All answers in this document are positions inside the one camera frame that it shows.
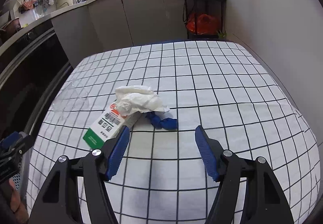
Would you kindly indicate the grey kitchen cabinet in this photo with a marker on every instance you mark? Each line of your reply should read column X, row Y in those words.
column 138, row 17

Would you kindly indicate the white checked tablecloth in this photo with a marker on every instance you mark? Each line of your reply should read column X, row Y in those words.
column 201, row 88

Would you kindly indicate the black built-in oven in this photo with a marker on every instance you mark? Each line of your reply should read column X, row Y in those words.
column 30, row 62

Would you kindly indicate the blue glove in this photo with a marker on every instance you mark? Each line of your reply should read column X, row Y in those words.
column 166, row 123

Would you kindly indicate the white tissue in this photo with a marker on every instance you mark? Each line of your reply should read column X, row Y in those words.
column 136, row 100

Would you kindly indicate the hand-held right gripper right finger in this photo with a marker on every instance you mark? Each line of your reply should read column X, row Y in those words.
column 208, row 156

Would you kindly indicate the brown wok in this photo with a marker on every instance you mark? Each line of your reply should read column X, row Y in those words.
column 11, row 26

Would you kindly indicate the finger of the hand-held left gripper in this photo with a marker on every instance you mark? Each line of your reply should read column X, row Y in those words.
column 24, row 143
column 8, row 139

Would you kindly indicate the grey perforated plastic basin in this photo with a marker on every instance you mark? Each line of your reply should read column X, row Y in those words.
column 26, row 171

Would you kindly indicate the clear plastic container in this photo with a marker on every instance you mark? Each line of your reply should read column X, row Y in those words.
column 73, row 88

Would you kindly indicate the person's left hand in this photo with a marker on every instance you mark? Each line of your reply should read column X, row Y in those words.
column 15, row 198

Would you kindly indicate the red plastic bag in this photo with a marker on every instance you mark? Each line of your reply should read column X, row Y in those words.
column 201, row 22

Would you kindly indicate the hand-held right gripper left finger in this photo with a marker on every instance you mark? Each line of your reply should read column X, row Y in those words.
column 117, row 153

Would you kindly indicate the white green milk carton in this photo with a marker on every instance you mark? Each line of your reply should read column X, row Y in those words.
column 106, row 125

